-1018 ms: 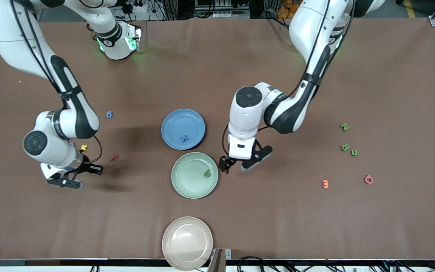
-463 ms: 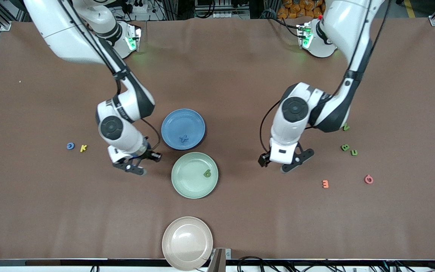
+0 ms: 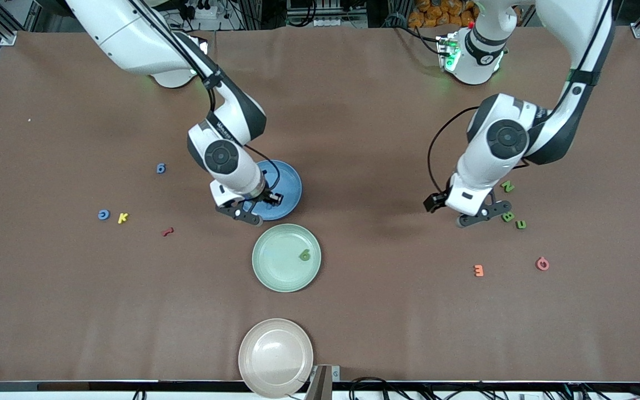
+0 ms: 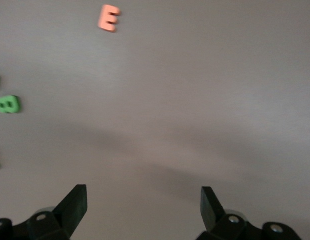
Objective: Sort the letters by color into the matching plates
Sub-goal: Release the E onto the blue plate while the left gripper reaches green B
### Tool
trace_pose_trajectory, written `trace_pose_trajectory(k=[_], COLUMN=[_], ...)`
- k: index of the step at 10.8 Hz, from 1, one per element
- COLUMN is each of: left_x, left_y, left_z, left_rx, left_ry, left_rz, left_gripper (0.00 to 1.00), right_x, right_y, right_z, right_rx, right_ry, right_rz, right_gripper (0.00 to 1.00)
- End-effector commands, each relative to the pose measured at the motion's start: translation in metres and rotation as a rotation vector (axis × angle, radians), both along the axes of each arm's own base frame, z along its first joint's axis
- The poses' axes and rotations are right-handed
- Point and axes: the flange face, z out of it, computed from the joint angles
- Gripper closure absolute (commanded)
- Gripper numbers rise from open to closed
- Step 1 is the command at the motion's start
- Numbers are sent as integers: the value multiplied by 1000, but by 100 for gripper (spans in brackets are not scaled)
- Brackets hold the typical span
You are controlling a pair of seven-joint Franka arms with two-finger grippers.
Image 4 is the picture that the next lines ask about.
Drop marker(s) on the orange foam letter E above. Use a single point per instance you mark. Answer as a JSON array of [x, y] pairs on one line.
[[104, 18]]

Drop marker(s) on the green foam letter B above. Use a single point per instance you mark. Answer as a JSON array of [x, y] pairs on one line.
[[17, 103]]

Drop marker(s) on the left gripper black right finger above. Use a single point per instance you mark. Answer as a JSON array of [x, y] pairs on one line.
[[211, 212]]

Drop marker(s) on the brown table cover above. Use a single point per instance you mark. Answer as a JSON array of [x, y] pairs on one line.
[[169, 100]]

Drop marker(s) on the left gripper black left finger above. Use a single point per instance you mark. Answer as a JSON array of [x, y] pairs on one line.
[[69, 212]]

